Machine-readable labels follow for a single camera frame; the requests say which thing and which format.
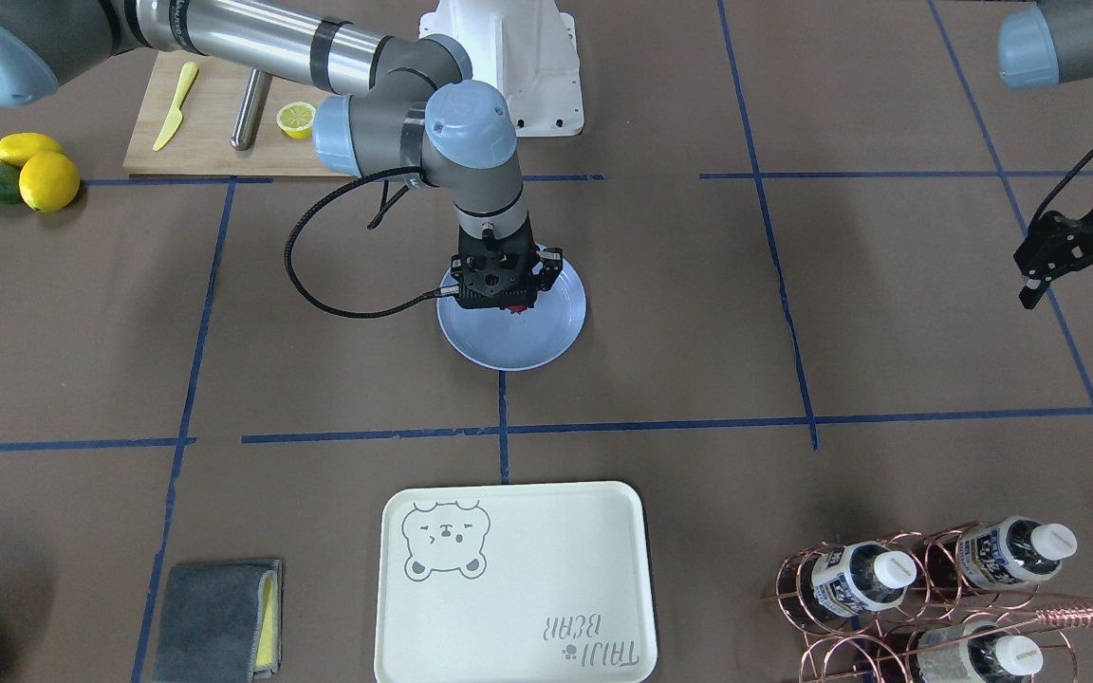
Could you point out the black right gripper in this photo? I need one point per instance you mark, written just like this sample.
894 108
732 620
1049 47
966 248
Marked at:
544 270

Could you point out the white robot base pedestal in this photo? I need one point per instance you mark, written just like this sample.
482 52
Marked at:
527 50

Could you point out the blue ceramic plate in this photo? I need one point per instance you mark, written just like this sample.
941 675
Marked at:
499 339

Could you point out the cream bear tray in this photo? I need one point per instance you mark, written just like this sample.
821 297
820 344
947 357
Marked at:
515 583

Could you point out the yellow lemon oval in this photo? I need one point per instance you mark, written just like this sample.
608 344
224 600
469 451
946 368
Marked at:
17 148

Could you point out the water bottle front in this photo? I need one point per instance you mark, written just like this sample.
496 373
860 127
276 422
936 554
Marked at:
975 651

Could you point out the steel rod black tip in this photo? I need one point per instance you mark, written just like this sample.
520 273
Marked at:
254 98

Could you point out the half lemon slice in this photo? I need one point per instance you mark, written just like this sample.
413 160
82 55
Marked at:
296 119

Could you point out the yellow plastic knife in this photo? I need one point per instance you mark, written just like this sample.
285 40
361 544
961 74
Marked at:
174 116

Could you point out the wooden cutting board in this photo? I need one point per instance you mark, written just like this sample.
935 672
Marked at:
202 144

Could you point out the grey folded cloth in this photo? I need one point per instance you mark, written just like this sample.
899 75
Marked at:
221 622

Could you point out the water bottle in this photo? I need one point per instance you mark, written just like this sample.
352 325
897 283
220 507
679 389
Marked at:
975 651
1015 552
862 578

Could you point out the copper wire bottle rack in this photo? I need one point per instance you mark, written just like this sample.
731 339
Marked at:
877 647

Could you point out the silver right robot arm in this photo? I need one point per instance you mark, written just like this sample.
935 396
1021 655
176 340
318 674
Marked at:
394 110

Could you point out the yellow lemon round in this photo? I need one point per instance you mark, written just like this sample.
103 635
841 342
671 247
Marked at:
49 182

